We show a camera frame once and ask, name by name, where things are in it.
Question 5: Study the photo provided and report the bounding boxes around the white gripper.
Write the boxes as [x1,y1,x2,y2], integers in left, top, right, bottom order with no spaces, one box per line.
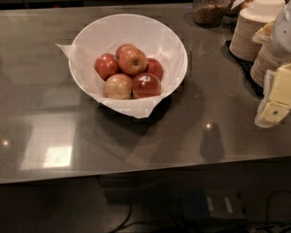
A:
[251,0,291,128]

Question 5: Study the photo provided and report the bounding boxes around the red-yellow apple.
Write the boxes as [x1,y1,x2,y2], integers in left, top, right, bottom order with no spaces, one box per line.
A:
[118,48,147,76]

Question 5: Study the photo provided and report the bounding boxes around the white bowl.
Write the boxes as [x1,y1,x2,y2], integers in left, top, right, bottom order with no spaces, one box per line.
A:
[68,13,189,116]

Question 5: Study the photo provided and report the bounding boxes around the right red apple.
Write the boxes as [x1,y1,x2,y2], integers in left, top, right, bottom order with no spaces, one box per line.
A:
[145,58,164,80]

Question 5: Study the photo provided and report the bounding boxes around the front dark red apple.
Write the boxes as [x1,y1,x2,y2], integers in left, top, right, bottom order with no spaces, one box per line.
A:
[133,73,161,99]

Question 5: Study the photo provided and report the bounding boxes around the back red apple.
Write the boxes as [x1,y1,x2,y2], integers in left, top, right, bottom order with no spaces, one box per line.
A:
[115,44,136,59]

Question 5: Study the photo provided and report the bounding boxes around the front pale yellow apple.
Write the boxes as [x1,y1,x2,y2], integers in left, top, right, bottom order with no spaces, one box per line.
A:
[104,74,133,100]

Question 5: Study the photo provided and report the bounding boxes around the left red apple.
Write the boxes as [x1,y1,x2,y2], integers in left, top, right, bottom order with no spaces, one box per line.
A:
[94,53,120,81]

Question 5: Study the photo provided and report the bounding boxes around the black tray mat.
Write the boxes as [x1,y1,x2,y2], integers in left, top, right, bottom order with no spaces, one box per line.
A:
[229,50,264,99]

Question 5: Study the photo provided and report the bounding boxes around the rear stack paper plates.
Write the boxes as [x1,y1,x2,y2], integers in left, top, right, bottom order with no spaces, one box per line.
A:
[229,8,267,62]

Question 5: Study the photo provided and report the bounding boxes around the stack of white bowls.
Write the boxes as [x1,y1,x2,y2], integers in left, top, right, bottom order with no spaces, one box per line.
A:
[241,0,285,22]

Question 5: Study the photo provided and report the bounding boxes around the glass jar with grains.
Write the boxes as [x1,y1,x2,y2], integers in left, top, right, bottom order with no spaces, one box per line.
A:
[192,0,231,27]

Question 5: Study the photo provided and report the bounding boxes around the dark box with labels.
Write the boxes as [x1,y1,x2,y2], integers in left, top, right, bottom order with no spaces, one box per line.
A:
[181,189,246,221]

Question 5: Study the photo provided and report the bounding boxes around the white paper liner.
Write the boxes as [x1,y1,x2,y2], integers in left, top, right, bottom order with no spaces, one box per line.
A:
[57,40,188,118]

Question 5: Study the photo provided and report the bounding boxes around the black cable under table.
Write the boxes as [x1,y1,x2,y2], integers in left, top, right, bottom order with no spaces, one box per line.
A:
[106,189,291,233]

